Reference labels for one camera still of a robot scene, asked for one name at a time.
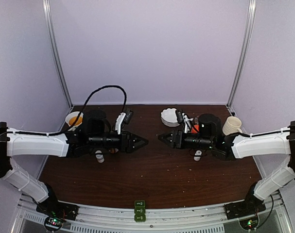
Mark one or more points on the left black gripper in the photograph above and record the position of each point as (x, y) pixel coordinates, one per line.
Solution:
(128, 146)

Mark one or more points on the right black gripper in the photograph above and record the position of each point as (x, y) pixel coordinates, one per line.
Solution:
(177, 137)

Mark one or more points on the green weekly pill organizer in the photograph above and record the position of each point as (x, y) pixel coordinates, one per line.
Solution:
(140, 211)

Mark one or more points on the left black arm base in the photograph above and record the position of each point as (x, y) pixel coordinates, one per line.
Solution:
(57, 212)

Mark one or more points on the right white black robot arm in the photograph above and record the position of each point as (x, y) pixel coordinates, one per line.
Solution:
(240, 145)

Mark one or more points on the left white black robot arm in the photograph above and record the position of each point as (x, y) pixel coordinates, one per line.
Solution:
(88, 132)

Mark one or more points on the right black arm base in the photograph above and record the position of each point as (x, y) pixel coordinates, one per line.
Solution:
(246, 212)

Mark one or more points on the white fluted ceramic bowl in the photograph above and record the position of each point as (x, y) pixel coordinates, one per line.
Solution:
(169, 118)

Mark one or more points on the grey lid pill bottle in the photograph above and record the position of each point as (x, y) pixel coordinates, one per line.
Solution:
(113, 150)

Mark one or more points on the red floral plate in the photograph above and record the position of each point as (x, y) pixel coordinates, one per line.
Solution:
(196, 121)

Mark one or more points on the small white pill bottle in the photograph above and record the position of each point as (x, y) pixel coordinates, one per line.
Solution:
(99, 156)

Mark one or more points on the cream ceramic mug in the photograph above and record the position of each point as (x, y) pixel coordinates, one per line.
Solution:
(232, 125)

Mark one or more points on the paper cup with orange contents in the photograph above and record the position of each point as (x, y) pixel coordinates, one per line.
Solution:
(73, 120)

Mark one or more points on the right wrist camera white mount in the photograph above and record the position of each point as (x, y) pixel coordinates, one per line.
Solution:
(183, 119)

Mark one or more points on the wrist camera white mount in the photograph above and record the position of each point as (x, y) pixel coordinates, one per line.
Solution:
(123, 119)
(183, 119)

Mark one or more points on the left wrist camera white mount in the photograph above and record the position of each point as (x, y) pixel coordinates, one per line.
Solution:
(123, 119)

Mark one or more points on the front aluminium rail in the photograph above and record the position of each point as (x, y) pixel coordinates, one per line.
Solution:
(204, 219)

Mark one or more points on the right aluminium frame post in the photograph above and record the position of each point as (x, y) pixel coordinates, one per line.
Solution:
(250, 19)

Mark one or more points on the aluminium frame post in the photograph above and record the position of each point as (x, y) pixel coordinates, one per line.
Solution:
(55, 53)
(250, 19)

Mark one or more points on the left aluminium frame post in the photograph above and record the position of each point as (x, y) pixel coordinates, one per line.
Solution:
(55, 53)

